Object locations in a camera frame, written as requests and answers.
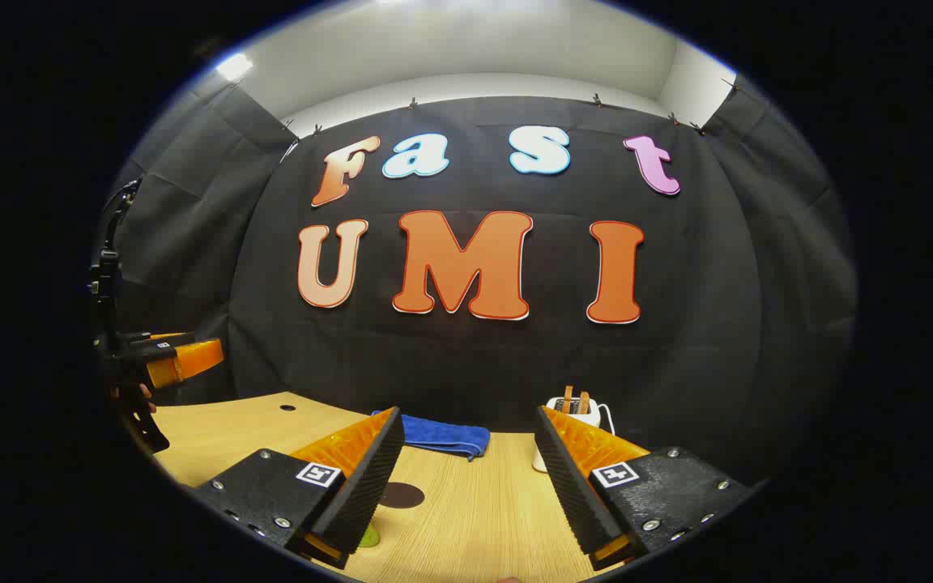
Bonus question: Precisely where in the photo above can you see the black backdrop cloth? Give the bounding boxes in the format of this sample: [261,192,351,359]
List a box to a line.
[106,81,856,487]

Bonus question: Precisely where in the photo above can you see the ceiling light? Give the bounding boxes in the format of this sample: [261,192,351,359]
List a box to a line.
[215,53,255,82]

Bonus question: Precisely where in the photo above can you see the white toaster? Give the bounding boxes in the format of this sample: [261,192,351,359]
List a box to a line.
[533,387,615,473]

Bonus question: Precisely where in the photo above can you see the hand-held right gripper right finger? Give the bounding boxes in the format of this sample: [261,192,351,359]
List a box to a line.
[534,405,755,572]

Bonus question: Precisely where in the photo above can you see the blue folded towel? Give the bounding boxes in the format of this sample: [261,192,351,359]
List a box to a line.
[371,411,490,461]

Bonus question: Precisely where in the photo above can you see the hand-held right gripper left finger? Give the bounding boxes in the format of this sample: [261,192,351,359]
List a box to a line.
[191,406,407,570]

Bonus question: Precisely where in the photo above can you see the dark round coaster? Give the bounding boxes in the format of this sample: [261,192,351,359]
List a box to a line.
[377,483,425,509]

